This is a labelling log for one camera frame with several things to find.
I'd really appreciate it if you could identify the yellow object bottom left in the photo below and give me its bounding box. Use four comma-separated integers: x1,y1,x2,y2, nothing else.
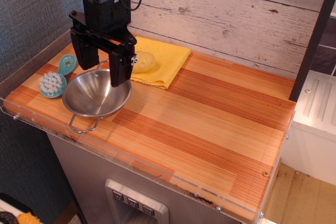
17,212,41,224

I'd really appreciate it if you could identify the silver toy fridge cabinet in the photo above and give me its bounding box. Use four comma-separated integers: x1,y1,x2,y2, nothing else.
48,134,237,223

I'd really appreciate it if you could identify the dark vertical post right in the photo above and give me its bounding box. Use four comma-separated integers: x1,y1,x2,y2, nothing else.
289,0,335,102

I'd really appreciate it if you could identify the teal scrub brush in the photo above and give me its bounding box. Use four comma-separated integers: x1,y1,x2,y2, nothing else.
39,55,77,98

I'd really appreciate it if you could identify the yellow folded cloth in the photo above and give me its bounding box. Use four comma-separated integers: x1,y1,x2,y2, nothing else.
131,36,191,90

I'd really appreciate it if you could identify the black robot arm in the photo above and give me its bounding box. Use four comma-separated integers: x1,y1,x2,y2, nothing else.
69,0,137,87

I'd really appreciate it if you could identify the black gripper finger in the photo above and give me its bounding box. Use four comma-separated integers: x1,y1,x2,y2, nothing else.
70,29,99,70
109,48,134,87

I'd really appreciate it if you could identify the silver dispenser button panel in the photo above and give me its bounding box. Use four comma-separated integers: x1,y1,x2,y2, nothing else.
104,178,170,223

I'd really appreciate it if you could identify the steel two-handled bowl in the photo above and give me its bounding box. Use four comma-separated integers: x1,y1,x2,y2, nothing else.
62,60,132,134

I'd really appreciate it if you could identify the yellow potato ball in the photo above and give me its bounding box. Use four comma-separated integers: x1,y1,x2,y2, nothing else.
132,51,156,73

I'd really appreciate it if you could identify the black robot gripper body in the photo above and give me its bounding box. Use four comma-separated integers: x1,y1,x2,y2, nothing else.
69,0,137,64

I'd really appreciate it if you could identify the white plastic sink unit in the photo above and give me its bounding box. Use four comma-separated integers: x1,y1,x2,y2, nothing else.
281,71,335,185

